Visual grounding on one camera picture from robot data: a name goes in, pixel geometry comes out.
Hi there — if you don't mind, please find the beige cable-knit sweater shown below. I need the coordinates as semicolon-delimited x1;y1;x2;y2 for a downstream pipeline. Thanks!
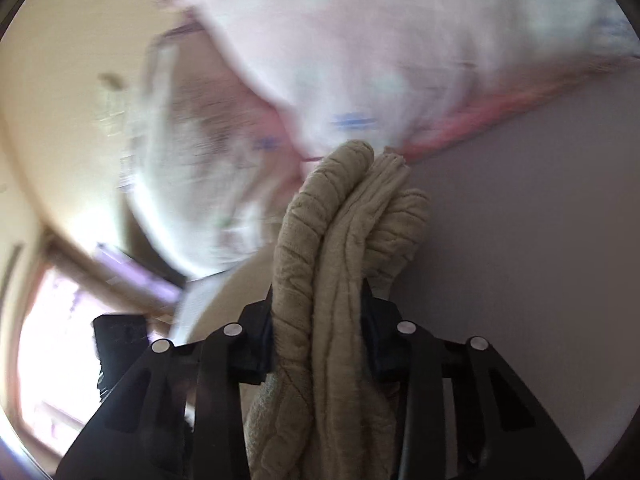
244;141;428;479

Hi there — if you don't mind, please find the pink tree-print pillow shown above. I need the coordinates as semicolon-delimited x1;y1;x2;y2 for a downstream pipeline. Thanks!
122;22;303;278

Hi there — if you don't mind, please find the pink star-print pillow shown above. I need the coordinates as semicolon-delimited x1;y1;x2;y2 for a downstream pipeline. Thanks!
163;0;639;156

